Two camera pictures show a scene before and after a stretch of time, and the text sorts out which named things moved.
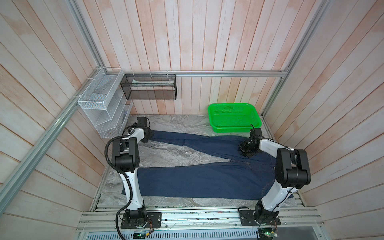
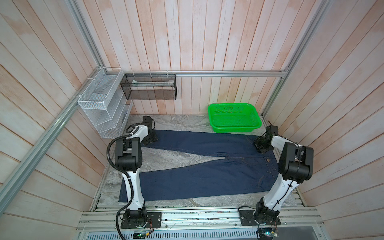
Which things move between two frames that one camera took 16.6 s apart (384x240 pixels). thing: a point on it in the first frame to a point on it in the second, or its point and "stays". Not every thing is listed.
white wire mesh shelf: [104, 104] stays
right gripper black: [241, 147] to [256, 141]
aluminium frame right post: [286, 73] stays
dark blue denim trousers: [241, 176] stays
